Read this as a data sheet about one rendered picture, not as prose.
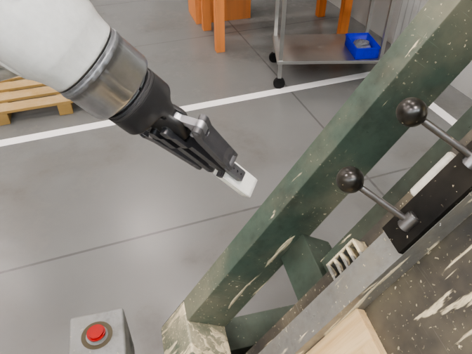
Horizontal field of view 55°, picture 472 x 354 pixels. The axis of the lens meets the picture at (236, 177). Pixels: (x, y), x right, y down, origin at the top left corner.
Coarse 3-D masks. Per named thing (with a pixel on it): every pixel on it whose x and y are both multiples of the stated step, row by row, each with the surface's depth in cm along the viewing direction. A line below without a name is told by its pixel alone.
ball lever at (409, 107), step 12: (396, 108) 57; (408, 108) 56; (420, 108) 55; (408, 120) 56; (420, 120) 56; (432, 132) 57; (444, 132) 57; (456, 144) 57; (468, 156) 57; (468, 168) 58
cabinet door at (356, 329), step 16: (352, 320) 70; (368, 320) 69; (336, 336) 72; (352, 336) 69; (368, 336) 67; (320, 352) 73; (336, 352) 71; (352, 352) 68; (368, 352) 66; (384, 352) 65
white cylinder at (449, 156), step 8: (448, 152) 64; (440, 160) 65; (448, 160) 63; (432, 168) 65; (440, 168) 64; (424, 176) 66; (432, 176) 65; (416, 184) 67; (424, 184) 65; (416, 192) 66
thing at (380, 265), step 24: (456, 216) 61; (384, 240) 67; (432, 240) 63; (360, 264) 69; (384, 264) 66; (408, 264) 66; (336, 288) 72; (360, 288) 68; (384, 288) 68; (312, 312) 75; (336, 312) 70; (288, 336) 77; (312, 336) 73
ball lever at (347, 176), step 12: (348, 168) 61; (336, 180) 62; (348, 180) 61; (360, 180) 61; (348, 192) 62; (372, 192) 62; (384, 204) 62; (396, 216) 63; (408, 216) 62; (408, 228) 63
